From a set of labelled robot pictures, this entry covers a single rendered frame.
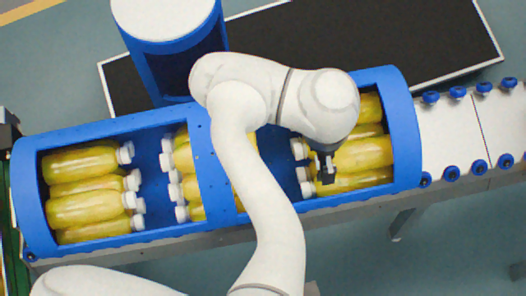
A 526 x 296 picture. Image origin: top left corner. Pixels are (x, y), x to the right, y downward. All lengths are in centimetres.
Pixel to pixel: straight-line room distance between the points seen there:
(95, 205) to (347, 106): 65
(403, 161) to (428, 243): 122
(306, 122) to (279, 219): 27
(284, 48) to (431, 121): 103
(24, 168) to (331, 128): 69
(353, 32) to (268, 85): 161
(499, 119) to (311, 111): 82
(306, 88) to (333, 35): 161
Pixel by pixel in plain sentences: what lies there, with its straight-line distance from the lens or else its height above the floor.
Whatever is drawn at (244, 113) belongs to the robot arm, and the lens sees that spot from 117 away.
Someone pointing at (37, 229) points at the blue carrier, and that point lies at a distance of 157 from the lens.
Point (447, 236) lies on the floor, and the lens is 275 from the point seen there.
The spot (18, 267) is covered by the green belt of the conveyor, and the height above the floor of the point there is 90.
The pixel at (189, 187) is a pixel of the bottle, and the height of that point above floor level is 114.
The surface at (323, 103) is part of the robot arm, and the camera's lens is 116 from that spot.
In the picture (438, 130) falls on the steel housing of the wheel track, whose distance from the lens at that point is 185.
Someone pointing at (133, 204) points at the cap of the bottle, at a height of 112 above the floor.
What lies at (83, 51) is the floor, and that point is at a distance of 304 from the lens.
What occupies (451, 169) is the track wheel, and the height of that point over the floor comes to 98.
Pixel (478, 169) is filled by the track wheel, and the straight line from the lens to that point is 181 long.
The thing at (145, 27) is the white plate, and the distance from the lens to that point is 184.
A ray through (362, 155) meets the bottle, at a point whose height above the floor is 114.
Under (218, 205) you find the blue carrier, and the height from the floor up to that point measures 117.
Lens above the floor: 265
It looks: 73 degrees down
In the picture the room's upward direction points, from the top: 6 degrees counter-clockwise
